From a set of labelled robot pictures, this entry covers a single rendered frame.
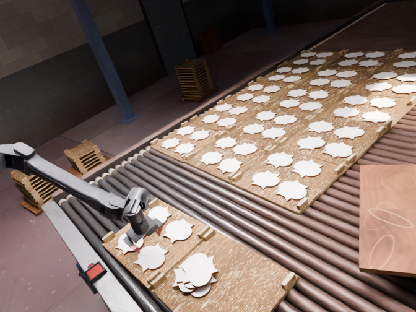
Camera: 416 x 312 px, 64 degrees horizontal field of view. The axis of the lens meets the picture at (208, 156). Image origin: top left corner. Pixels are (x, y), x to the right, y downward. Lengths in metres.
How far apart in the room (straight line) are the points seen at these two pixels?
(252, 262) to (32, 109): 5.56
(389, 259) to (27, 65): 5.98
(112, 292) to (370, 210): 0.99
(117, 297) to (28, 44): 5.43
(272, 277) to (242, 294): 0.12
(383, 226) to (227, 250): 0.55
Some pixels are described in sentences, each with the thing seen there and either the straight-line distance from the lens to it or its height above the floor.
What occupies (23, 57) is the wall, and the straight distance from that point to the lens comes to 6.37.
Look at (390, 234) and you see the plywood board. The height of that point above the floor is 1.04.
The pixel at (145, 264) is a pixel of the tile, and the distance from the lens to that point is 1.41.
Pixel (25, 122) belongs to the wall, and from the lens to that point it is 6.40.
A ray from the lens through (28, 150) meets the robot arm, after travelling 1.29.
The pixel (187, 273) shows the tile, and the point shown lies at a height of 0.98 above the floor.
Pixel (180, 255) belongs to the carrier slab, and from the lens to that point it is 1.38.
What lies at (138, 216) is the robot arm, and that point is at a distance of 1.16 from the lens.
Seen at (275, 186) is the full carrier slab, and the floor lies 0.94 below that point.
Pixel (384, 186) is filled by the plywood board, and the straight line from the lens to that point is 1.34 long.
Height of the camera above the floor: 1.88
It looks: 29 degrees down
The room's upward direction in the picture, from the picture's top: 18 degrees counter-clockwise
